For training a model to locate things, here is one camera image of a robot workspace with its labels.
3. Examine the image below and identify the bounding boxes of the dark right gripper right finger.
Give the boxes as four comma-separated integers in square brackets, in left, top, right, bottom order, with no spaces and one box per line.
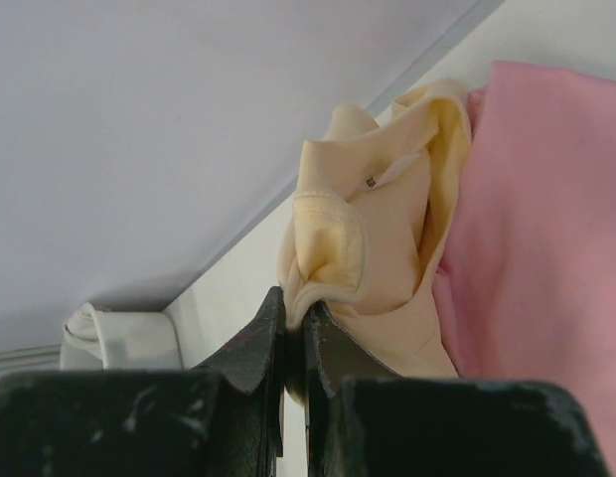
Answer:
[303,303,609,476]

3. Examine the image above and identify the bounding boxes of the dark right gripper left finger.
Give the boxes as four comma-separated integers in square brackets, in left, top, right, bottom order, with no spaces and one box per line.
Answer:
[0,287,284,476]

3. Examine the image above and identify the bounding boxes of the cream yellow t shirt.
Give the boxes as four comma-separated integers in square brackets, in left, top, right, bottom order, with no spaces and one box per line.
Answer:
[277,79,472,378]

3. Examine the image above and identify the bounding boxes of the white laundry basket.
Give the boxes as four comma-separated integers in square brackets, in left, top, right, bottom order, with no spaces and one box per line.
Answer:
[59,302,183,372]

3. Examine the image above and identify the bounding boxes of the folded pink t shirt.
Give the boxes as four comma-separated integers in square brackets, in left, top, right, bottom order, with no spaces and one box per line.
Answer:
[433,62,616,475]

